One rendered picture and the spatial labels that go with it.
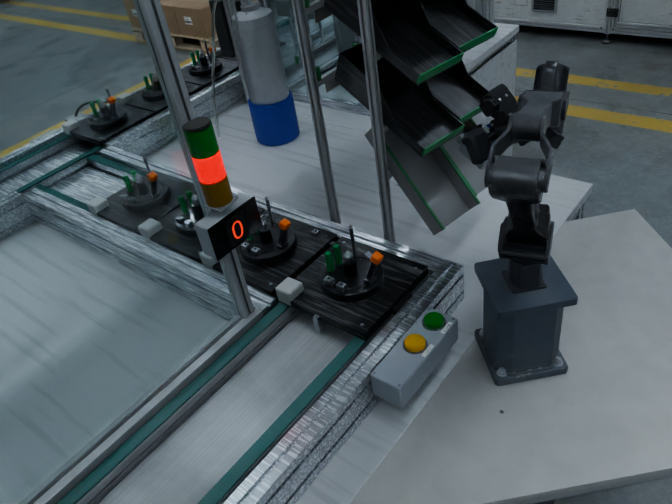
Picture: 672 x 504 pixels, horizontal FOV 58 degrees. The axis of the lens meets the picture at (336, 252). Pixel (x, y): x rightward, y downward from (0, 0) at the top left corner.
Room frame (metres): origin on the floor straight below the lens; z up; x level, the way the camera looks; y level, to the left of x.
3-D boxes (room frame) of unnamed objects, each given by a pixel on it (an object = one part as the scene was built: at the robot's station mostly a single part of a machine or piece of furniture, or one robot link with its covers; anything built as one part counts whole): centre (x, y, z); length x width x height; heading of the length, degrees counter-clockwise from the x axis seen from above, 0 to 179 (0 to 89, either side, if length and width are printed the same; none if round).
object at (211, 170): (0.97, 0.19, 1.33); 0.05 x 0.05 x 0.05
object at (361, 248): (1.02, -0.02, 0.96); 0.24 x 0.24 x 0.02; 46
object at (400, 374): (0.81, -0.12, 0.93); 0.21 x 0.07 x 0.06; 136
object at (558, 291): (0.83, -0.33, 0.96); 0.15 x 0.15 x 0.20; 1
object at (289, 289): (1.02, 0.11, 0.97); 0.05 x 0.05 x 0.04; 46
